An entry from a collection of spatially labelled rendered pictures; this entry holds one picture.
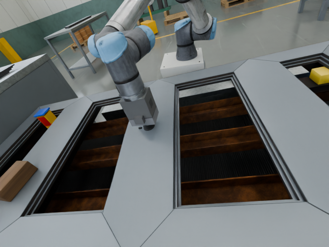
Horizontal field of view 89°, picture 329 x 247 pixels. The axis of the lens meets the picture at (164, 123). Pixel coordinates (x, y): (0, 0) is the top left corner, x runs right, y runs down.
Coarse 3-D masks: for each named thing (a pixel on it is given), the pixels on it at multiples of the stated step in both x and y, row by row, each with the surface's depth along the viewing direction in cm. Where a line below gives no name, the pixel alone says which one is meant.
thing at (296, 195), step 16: (288, 64) 69; (304, 64) 68; (208, 80) 76; (224, 80) 75; (176, 96) 73; (240, 96) 63; (176, 112) 65; (256, 112) 53; (32, 128) 88; (80, 128) 75; (176, 128) 58; (256, 128) 51; (16, 144) 80; (176, 144) 53; (272, 144) 44; (0, 160) 73; (64, 160) 63; (176, 160) 48; (272, 160) 42; (48, 176) 58; (176, 176) 45; (288, 176) 37; (176, 192) 41; (288, 192) 36; (32, 208) 50
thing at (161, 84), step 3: (162, 81) 85; (165, 81) 84; (150, 84) 86; (153, 84) 85; (156, 84) 84; (159, 84) 83; (162, 84) 82; (165, 84) 81; (168, 84) 81; (171, 84) 80; (150, 87) 83; (153, 87) 83; (156, 87) 82; (159, 87) 81
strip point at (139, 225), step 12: (108, 216) 40; (120, 216) 40; (132, 216) 39; (144, 216) 38; (156, 216) 37; (120, 228) 38; (132, 228) 37; (144, 228) 36; (156, 228) 36; (120, 240) 36; (132, 240) 35; (144, 240) 35
